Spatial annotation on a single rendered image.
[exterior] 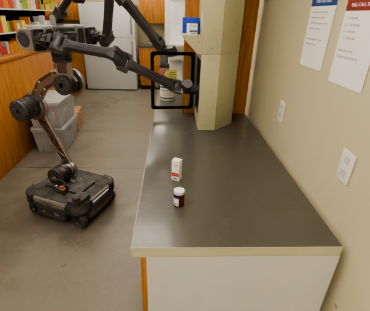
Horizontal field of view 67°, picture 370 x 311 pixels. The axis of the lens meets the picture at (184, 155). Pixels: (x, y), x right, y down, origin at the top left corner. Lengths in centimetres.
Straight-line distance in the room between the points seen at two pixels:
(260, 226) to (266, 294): 25
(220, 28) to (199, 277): 129
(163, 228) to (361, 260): 64
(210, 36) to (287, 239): 117
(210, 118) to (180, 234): 101
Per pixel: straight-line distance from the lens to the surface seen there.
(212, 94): 178
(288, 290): 119
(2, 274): 240
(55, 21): 219
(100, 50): 176
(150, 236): 99
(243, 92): 221
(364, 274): 110
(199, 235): 99
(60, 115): 370
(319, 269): 115
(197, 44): 172
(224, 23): 175
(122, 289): 206
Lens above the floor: 161
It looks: 26 degrees down
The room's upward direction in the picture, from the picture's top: 2 degrees clockwise
